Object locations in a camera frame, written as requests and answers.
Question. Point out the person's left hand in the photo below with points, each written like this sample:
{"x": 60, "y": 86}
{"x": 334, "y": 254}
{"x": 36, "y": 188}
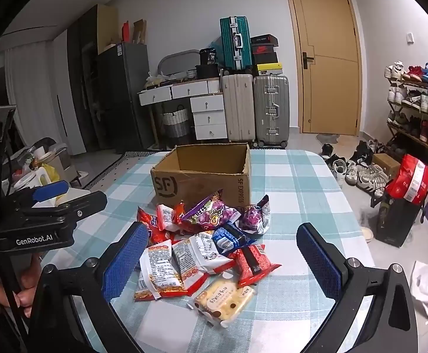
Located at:
{"x": 28, "y": 275}

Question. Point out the grey refrigerator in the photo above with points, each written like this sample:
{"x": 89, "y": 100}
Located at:
{"x": 123, "y": 99}

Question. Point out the brown cardboard box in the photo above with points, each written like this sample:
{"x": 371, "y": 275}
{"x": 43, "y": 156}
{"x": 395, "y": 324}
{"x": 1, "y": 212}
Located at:
{"x": 199, "y": 187}

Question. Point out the white light switch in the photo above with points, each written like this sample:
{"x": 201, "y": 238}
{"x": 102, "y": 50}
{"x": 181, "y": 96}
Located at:
{"x": 410, "y": 38}

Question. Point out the beige dotted rug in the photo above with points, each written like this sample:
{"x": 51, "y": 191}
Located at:
{"x": 125, "y": 161}

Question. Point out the beige suitcase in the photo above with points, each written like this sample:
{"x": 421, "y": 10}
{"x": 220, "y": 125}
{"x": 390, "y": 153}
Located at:
{"x": 237, "y": 106}

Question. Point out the dark wardrobe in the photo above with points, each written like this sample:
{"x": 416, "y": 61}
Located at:
{"x": 83, "y": 81}

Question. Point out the brown paper bag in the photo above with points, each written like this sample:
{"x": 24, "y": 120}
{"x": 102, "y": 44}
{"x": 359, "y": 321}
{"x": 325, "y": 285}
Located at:
{"x": 139, "y": 32}

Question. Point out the yellow plastic bag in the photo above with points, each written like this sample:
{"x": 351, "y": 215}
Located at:
{"x": 52, "y": 171}

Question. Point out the white desk with drawers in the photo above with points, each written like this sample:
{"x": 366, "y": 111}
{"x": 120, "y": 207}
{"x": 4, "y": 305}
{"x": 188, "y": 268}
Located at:
{"x": 206, "y": 117}

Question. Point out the grey door mat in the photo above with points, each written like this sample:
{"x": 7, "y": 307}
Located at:
{"x": 328, "y": 138}

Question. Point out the large purple snack bag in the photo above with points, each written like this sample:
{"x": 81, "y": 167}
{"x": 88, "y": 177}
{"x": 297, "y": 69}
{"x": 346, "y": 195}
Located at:
{"x": 212, "y": 215}

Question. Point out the red black-striped snack packet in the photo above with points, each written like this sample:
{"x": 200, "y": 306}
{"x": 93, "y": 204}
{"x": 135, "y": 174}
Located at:
{"x": 254, "y": 264}

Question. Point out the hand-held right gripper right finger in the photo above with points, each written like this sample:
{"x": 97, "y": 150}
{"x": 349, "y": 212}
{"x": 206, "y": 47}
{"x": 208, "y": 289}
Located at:
{"x": 320, "y": 261}

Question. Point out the white red noodle snack packet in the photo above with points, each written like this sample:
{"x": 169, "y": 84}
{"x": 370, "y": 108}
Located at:
{"x": 158, "y": 272}

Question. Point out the black storage box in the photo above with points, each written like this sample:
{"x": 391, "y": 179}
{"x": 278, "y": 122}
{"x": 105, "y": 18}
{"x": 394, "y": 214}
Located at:
{"x": 207, "y": 71}

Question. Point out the wooden door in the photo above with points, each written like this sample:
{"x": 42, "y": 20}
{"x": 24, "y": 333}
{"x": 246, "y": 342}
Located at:
{"x": 331, "y": 92}

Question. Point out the pile of loose shoes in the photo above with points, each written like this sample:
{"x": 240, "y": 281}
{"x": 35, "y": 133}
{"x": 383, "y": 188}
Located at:
{"x": 361, "y": 176}

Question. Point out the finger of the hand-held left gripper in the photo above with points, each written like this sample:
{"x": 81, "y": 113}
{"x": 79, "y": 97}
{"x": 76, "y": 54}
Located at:
{"x": 85, "y": 206}
{"x": 50, "y": 191}

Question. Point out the red shoe box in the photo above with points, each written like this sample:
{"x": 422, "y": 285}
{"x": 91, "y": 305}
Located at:
{"x": 263, "y": 49}

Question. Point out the blue cookie packet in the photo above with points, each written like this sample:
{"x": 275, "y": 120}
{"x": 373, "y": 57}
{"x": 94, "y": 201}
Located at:
{"x": 228, "y": 239}

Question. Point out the small cardboard box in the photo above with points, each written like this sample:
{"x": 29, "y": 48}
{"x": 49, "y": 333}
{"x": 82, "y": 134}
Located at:
{"x": 386, "y": 163}

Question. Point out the black bucket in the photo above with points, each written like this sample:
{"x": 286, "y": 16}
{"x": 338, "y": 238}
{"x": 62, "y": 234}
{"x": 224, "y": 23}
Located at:
{"x": 209, "y": 57}

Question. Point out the large white red snack packet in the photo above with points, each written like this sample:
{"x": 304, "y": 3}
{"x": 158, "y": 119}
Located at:
{"x": 199, "y": 261}

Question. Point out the small white red packet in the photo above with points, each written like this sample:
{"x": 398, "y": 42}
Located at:
{"x": 164, "y": 216}

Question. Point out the silver suitcase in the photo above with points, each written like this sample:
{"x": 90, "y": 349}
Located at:
{"x": 271, "y": 110}

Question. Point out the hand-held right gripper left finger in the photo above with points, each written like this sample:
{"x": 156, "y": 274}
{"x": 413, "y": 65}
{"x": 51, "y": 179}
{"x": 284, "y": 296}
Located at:
{"x": 125, "y": 261}

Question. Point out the clear plastic bag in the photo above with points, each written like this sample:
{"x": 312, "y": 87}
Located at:
{"x": 157, "y": 80}

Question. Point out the orange red snack packet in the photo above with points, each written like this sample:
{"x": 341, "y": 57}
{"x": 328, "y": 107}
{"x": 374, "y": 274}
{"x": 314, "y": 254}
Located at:
{"x": 179, "y": 211}

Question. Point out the red shopping bag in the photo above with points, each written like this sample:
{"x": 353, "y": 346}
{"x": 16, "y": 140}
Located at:
{"x": 410, "y": 178}

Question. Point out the cream cake packet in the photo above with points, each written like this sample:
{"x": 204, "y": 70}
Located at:
{"x": 221, "y": 299}

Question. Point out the white electric kettle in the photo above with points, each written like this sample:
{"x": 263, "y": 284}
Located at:
{"x": 43, "y": 177}

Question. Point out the tall flat cardboard box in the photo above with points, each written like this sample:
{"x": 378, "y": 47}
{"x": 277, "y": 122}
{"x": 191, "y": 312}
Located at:
{"x": 107, "y": 29}

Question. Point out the small purple snack bag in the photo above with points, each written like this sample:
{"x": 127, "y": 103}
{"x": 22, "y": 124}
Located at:
{"x": 252, "y": 220}

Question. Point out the yellow white shoe box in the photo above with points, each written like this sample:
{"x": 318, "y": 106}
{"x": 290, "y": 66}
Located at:
{"x": 269, "y": 69}

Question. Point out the woven laundry basket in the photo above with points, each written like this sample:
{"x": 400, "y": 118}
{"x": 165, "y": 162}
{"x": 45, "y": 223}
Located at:
{"x": 177, "y": 123}

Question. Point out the red cookie packet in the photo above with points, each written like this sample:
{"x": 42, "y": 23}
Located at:
{"x": 149, "y": 226}

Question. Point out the wooden shoe rack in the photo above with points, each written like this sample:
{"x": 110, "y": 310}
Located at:
{"x": 412, "y": 136}

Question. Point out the grey arched mirror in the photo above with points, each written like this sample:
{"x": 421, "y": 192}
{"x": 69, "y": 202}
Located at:
{"x": 179, "y": 60}

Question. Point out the teal suitcase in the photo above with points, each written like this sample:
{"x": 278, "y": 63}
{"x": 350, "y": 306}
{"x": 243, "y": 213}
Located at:
{"x": 236, "y": 44}

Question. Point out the black shoe box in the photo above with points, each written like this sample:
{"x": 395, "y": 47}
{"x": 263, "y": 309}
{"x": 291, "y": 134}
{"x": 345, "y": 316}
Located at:
{"x": 264, "y": 39}
{"x": 266, "y": 58}

